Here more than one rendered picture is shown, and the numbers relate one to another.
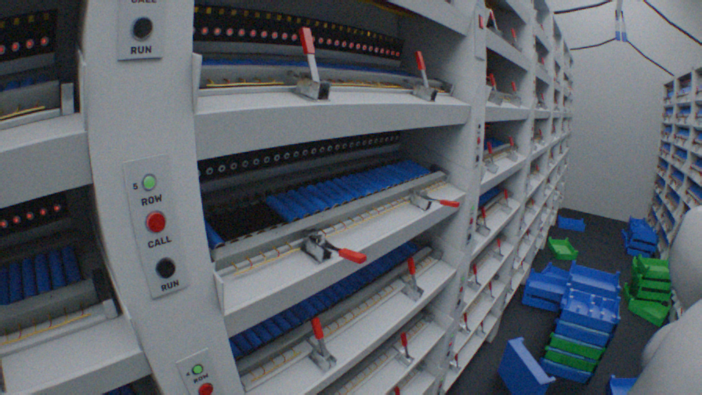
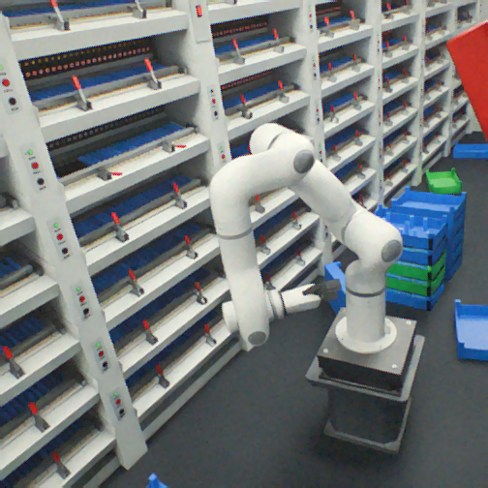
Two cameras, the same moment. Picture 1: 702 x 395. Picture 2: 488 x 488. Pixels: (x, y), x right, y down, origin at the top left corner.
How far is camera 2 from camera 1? 1.05 m
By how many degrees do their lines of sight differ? 10
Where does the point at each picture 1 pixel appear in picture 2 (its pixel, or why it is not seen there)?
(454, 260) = not seen: hidden behind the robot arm
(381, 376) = (175, 265)
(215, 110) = (46, 124)
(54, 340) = not seen: outside the picture
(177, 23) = (23, 96)
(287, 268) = (91, 184)
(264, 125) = (67, 126)
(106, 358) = (17, 220)
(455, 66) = (185, 52)
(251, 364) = (82, 240)
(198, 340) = (55, 211)
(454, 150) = (198, 111)
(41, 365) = not seen: outside the picture
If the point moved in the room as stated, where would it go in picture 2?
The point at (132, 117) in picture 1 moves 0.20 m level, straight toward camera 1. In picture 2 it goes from (18, 132) to (48, 139)
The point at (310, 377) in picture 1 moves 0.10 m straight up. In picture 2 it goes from (115, 245) to (106, 215)
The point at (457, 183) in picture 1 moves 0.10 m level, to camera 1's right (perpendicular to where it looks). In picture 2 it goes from (203, 132) to (231, 128)
